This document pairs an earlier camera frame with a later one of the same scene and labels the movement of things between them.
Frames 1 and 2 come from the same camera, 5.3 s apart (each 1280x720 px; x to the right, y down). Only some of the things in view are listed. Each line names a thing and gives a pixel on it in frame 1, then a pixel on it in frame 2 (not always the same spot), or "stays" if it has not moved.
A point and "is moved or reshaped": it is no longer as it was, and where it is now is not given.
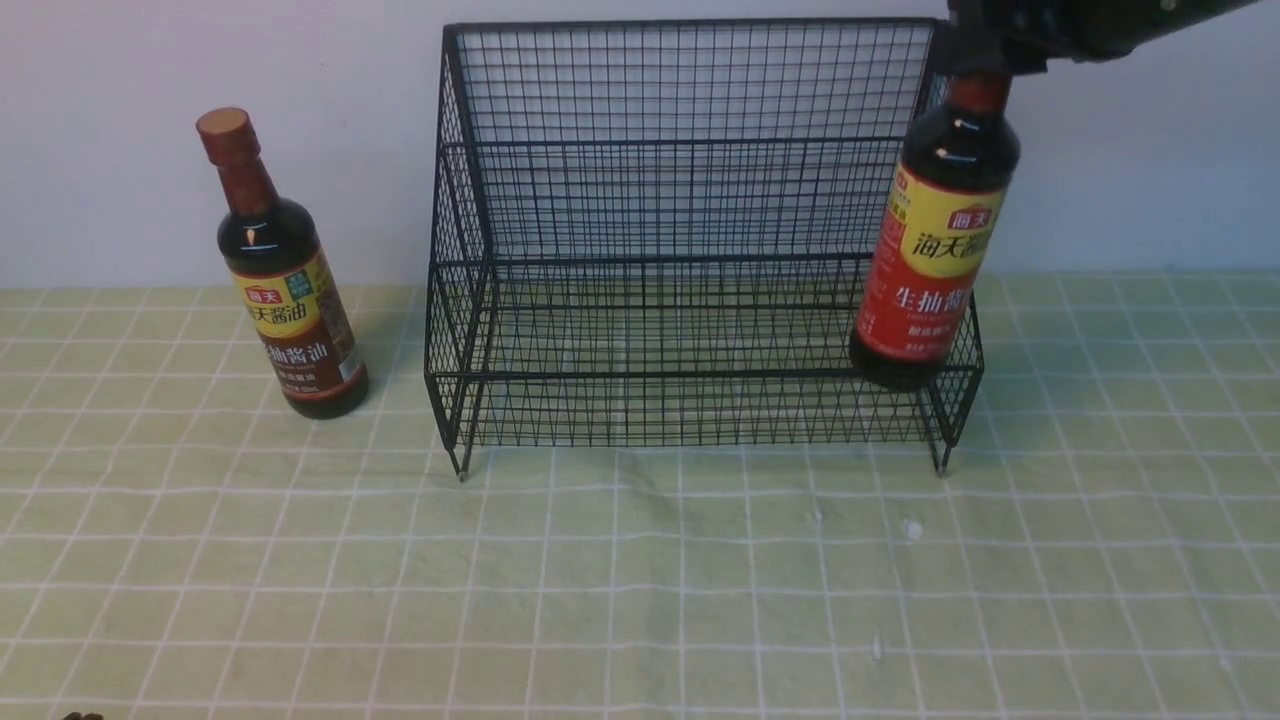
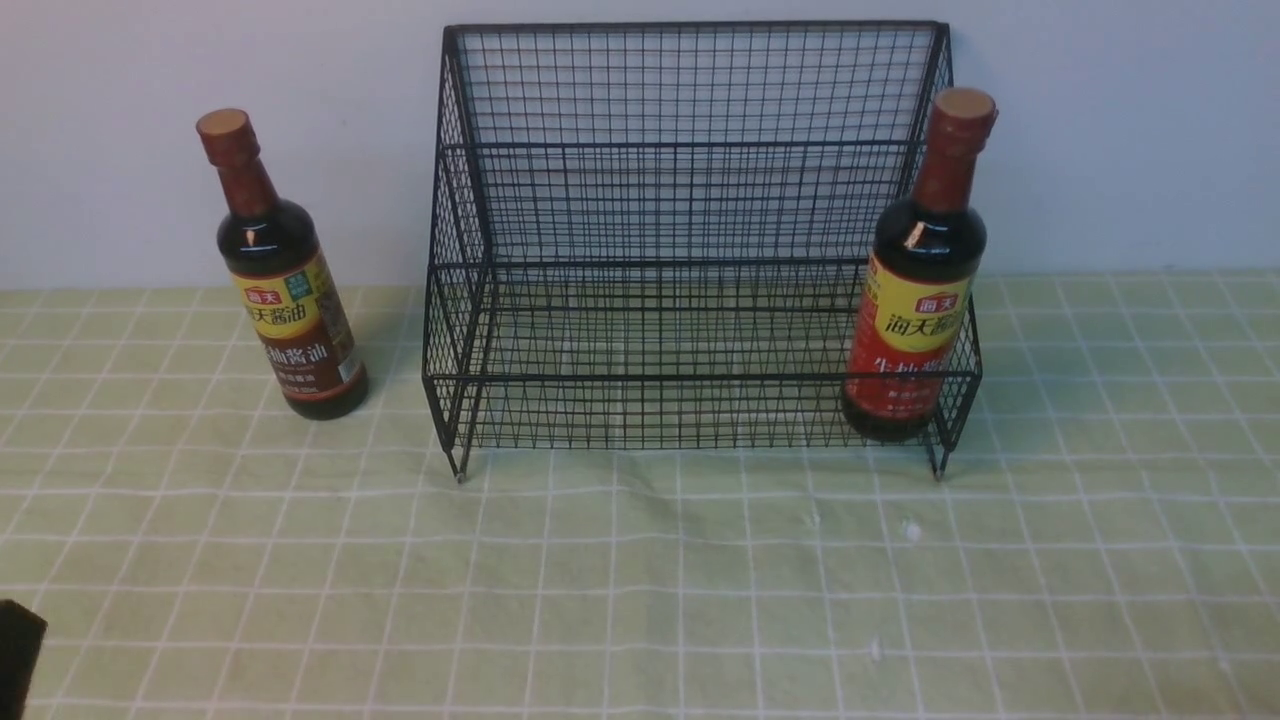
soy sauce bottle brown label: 272,250 stays
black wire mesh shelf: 653,235 stays
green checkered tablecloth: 646,500 stays
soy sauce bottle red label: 959,161 is moved or reshaped
